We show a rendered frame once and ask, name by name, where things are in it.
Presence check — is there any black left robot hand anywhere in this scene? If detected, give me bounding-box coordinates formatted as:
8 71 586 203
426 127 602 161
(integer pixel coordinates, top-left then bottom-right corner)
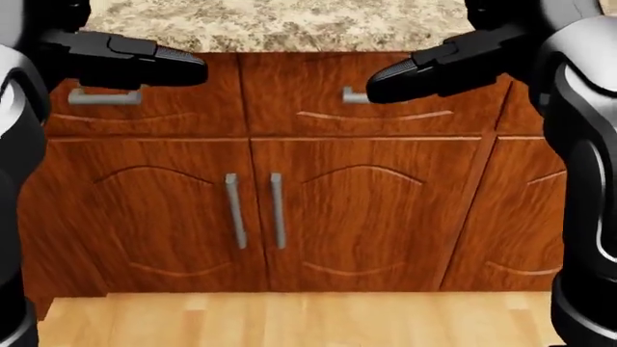
41 30 210 91

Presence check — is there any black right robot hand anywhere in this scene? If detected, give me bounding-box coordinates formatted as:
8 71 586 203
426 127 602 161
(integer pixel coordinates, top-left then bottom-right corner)
365 24 536 105

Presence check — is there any wooden drawer front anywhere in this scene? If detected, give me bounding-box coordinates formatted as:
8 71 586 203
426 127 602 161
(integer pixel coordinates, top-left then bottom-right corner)
496 81 549 137
239 52 512 138
45 52 250 139

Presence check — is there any wooden cabinet door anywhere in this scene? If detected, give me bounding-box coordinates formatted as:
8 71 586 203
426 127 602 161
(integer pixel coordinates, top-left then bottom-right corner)
250 136 483 293
16 139 269 294
441 136 568 292

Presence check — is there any grey drawer handle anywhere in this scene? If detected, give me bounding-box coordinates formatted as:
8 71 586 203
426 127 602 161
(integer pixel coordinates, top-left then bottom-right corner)
67 83 143 107
342 86 382 106

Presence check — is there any grey door handle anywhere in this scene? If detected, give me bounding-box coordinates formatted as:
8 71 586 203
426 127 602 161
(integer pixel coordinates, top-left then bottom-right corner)
224 173 249 251
269 172 287 251

